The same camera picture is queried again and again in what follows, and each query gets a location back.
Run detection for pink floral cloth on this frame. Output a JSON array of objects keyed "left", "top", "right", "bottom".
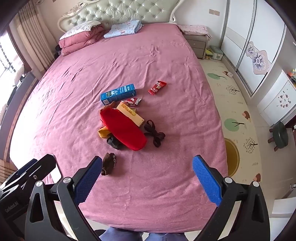
[{"left": 178, "top": 24, "right": 212, "bottom": 39}]

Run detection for red cloth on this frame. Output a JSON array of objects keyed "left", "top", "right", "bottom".
[{"left": 99, "top": 108, "right": 148, "bottom": 151}]

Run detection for small red snack wrapper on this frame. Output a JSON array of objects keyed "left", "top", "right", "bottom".
[{"left": 148, "top": 80, "right": 167, "bottom": 95}]

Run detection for person's blue jeans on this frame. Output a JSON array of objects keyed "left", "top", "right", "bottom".
[{"left": 99, "top": 228, "right": 185, "bottom": 241}]

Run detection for gold carton box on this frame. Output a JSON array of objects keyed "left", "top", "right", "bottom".
[{"left": 116, "top": 102, "right": 145, "bottom": 127}]

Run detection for green round stool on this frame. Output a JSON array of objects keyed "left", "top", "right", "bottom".
[{"left": 268, "top": 121, "right": 289, "bottom": 152}]

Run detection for white low cabinet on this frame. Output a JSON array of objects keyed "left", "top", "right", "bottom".
[{"left": 257, "top": 70, "right": 296, "bottom": 127}]

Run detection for white sliding wardrobe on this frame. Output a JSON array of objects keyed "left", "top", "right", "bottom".
[{"left": 221, "top": 0, "right": 287, "bottom": 98}]

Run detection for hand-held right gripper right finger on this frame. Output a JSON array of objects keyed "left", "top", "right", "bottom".
[{"left": 192, "top": 155, "right": 271, "bottom": 241}]

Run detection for brown sock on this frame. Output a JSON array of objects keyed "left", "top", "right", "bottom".
[{"left": 101, "top": 152, "right": 117, "bottom": 176}]

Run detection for blue carton box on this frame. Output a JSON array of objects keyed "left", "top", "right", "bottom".
[{"left": 100, "top": 84, "right": 137, "bottom": 105}]

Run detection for tufted green headboard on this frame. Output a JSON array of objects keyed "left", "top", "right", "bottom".
[{"left": 58, "top": 0, "right": 183, "bottom": 39}]

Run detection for beige curtain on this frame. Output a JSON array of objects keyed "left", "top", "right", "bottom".
[{"left": 17, "top": 0, "right": 55, "bottom": 72}]

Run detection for cream tree print play mat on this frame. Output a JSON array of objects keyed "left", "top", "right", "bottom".
[{"left": 199, "top": 58, "right": 262, "bottom": 186}]

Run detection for black ribbon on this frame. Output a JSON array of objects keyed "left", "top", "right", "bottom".
[{"left": 144, "top": 120, "right": 166, "bottom": 148}]

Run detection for white patterned pillow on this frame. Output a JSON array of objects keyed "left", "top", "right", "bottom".
[{"left": 60, "top": 20, "right": 102, "bottom": 40}]

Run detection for folded pink quilt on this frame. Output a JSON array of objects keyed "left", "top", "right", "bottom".
[{"left": 58, "top": 25, "right": 105, "bottom": 56}]

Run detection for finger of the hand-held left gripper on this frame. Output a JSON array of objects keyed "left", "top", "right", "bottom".
[
  {"left": 32, "top": 154, "right": 57, "bottom": 186},
  {"left": 14, "top": 159, "right": 38, "bottom": 175}
]

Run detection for grey nightstand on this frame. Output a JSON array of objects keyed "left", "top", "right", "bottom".
[{"left": 184, "top": 32, "right": 210, "bottom": 59}]

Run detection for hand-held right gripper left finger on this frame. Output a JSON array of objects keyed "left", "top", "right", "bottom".
[{"left": 24, "top": 156, "right": 103, "bottom": 241}]

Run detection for crumpled red white wrapper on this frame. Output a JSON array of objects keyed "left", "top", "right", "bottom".
[{"left": 121, "top": 97, "right": 142, "bottom": 107}]

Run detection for orange knitted sock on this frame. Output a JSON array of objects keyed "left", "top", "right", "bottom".
[{"left": 103, "top": 102, "right": 117, "bottom": 113}]

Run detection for dark sock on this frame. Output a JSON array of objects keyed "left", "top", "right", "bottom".
[{"left": 106, "top": 136, "right": 125, "bottom": 151}]

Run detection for yellow cloth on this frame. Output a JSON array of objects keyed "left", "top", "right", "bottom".
[{"left": 97, "top": 126, "right": 112, "bottom": 139}]

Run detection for folded light blue blanket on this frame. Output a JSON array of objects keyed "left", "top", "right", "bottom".
[{"left": 103, "top": 20, "right": 142, "bottom": 39}]

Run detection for green white storage box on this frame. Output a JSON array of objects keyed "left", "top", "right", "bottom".
[{"left": 209, "top": 45, "right": 223, "bottom": 61}]

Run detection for bed with pink sheet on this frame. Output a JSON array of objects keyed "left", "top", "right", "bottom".
[{"left": 9, "top": 23, "right": 229, "bottom": 232}]

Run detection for window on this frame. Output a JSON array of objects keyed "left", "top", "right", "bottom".
[{"left": 0, "top": 30, "right": 26, "bottom": 77}]

